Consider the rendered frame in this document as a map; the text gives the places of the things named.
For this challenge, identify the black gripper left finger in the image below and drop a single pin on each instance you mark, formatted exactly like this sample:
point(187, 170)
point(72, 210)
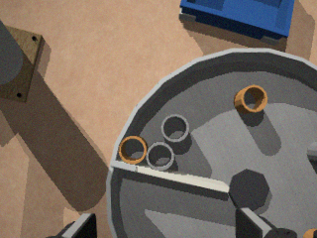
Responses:
point(83, 227)

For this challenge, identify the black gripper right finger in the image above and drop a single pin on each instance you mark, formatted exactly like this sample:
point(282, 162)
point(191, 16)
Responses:
point(249, 225)

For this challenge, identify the blue crate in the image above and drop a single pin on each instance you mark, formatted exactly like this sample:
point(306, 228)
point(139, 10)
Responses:
point(270, 19)

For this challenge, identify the grey metal ring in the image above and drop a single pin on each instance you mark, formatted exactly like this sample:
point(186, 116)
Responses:
point(185, 123)
point(312, 153)
point(163, 166)

